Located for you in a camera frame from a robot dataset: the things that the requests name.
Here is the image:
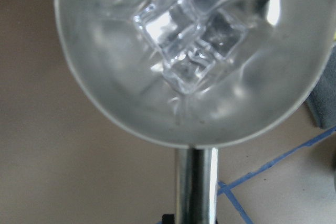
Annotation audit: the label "steel ice scoop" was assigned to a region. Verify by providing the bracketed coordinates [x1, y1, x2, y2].
[54, 0, 335, 223]

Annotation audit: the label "clear ice cubes in scoop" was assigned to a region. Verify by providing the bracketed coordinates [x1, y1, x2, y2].
[134, 0, 247, 94]

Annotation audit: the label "grey folded cloth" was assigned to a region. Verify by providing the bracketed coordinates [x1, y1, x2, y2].
[307, 46, 335, 129]

